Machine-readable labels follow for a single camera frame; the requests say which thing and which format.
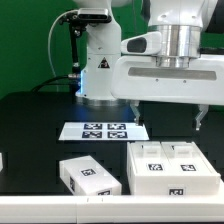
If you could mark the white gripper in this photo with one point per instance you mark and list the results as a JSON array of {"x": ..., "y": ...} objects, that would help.
[{"x": 168, "y": 67}]

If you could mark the white cabinet door panel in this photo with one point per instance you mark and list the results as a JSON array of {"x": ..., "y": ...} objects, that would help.
[{"x": 187, "y": 158}]

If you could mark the white cabinet body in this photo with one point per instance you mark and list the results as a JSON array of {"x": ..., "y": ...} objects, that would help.
[{"x": 171, "y": 183}]

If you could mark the white rectangular cabinet box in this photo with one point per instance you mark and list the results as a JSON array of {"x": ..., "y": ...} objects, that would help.
[{"x": 84, "y": 176}]

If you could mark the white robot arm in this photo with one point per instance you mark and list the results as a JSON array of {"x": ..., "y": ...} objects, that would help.
[{"x": 104, "y": 39}]

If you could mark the white flat marker sheet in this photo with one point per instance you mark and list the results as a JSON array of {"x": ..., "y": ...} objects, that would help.
[{"x": 102, "y": 131}]

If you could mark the white part at left edge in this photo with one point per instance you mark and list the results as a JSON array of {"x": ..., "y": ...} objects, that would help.
[{"x": 1, "y": 162}]

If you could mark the white table border frame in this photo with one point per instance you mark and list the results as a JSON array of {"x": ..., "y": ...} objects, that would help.
[{"x": 113, "y": 209}]

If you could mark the black camera stand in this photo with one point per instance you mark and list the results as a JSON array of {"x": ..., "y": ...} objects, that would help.
[{"x": 78, "y": 21}]

